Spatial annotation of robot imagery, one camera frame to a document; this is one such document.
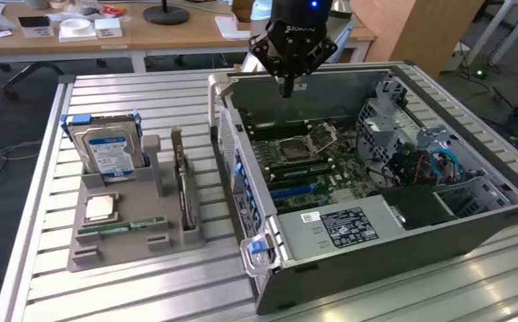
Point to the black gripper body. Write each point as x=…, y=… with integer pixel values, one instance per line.
x=296, y=30

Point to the graphics card with metal bracket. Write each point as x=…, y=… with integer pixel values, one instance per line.
x=186, y=194

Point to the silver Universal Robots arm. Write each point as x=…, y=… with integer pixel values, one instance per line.
x=254, y=63

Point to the white papers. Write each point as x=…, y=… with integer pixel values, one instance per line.
x=232, y=28

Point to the cardboard box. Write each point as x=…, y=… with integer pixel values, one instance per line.
x=242, y=10

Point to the metal socket cover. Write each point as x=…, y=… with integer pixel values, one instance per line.
x=319, y=126

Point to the wooden cabinet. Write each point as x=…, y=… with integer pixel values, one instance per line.
x=421, y=33

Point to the RAM slot white clips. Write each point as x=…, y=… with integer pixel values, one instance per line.
x=280, y=131

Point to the black lamp base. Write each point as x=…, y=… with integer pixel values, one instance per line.
x=164, y=15

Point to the metal drive cage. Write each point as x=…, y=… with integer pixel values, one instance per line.
x=385, y=127

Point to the CPU socket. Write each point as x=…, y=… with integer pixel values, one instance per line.
x=295, y=151

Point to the green motherboard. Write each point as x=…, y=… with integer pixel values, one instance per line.
x=343, y=161

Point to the white box with label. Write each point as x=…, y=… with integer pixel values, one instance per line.
x=107, y=29

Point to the small red object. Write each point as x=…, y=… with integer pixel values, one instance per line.
x=114, y=11

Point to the device with green light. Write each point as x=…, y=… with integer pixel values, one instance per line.
x=481, y=73

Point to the green RAM stick white label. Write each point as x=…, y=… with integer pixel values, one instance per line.
x=299, y=171

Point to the black expansion slot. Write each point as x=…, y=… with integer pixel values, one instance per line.
x=295, y=184

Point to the small dark object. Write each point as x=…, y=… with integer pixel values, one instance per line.
x=88, y=11

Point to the blue expansion slot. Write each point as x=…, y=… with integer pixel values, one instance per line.
x=292, y=192

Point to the white tape roll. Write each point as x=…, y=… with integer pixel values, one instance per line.
x=74, y=25

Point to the silver chipset heatsink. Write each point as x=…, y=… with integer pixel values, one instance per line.
x=343, y=196

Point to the hard disk in blue carrier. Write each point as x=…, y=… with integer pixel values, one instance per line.
x=107, y=151

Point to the beige tape roll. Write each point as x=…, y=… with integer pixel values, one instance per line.
x=58, y=4

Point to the white box black lid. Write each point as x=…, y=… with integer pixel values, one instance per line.
x=36, y=27

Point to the grey parts rack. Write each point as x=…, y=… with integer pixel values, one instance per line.
x=138, y=201

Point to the grey cup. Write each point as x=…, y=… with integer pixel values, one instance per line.
x=36, y=4

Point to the black chair base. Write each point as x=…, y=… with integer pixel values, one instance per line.
x=22, y=75

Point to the grey power supply unit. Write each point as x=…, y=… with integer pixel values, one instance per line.
x=303, y=234

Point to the metal disk bay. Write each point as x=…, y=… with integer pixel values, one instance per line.
x=487, y=198

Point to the blue case latch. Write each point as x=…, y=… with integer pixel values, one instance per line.
x=256, y=250

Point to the CPU chip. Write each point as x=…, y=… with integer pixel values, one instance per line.
x=99, y=208

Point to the open dark PC case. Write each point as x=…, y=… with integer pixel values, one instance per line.
x=375, y=268

